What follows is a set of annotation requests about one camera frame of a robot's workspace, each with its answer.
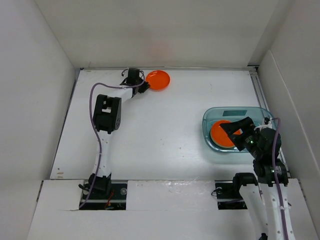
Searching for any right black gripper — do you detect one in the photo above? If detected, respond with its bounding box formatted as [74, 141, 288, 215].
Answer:
[219, 116, 263, 158]

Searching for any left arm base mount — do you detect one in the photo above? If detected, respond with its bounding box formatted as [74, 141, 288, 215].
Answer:
[79, 181, 128, 211]

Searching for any teal plastic bin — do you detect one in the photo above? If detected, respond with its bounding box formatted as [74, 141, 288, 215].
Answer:
[202, 106, 278, 153]

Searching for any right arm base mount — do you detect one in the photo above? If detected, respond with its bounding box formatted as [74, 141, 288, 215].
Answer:
[211, 172, 258, 210]

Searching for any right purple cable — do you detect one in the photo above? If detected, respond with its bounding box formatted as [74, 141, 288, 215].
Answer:
[262, 117, 291, 240]

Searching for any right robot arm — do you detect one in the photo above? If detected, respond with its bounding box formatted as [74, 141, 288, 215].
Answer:
[220, 117, 295, 240]

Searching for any cream plate with flowers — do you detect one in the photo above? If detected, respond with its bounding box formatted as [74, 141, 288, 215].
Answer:
[208, 140, 237, 152]

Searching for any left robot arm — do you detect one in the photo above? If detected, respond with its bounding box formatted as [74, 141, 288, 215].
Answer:
[87, 68, 150, 199]

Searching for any orange plate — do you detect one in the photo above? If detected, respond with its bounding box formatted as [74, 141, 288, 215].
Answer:
[146, 70, 171, 91]
[210, 119, 235, 149]

